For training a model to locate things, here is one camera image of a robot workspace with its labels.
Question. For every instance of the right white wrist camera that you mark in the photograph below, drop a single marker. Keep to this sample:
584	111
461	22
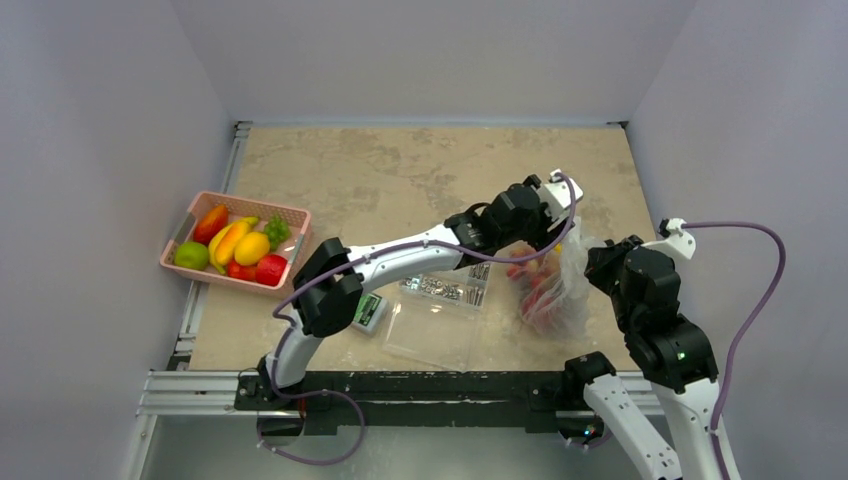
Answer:
674	242

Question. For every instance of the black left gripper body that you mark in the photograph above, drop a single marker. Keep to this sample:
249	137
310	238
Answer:
535	232

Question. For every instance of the clear plastic screw organizer box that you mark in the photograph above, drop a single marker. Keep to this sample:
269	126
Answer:
436	317

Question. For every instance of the green circuit board case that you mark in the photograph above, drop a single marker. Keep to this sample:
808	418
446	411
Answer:
370	311

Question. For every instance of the green fake apple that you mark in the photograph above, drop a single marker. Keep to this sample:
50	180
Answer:
192	255

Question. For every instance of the yellow fake lemon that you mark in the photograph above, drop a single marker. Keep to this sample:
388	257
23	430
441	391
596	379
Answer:
251	249

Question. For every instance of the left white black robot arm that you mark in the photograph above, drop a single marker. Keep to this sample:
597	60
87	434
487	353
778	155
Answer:
330	284

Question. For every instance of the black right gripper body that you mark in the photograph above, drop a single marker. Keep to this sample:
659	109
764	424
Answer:
602	258

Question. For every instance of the yellow fake banana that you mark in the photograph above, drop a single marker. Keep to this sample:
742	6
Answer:
213	244

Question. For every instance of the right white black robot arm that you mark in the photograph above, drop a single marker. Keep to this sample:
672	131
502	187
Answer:
673	354

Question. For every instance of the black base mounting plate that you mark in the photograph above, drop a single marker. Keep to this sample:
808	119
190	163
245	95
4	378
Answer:
534	401

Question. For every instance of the red fake strawberries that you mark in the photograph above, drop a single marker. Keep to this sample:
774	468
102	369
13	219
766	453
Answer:
240	272

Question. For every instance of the red orange fake mango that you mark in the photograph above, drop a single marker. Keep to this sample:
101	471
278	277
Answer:
211	224

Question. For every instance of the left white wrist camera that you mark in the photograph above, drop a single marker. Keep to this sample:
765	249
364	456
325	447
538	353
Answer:
559	194

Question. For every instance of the red fake fruits in bag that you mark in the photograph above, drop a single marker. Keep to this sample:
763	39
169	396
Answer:
536	280

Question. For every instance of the orange yellow fake mango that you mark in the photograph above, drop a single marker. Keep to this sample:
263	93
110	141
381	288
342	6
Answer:
225	250

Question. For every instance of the pink plastic basket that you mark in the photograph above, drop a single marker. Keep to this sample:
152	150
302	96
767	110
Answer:
299	220

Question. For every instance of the translucent printed plastic bag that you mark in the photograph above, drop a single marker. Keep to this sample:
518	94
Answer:
571	311

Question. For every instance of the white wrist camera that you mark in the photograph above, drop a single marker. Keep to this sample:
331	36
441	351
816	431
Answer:
674	242
559	194

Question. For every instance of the red fake apple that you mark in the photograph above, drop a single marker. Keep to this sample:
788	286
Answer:
270	269

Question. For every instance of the green fake grapes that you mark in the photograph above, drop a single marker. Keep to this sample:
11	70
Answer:
277	231

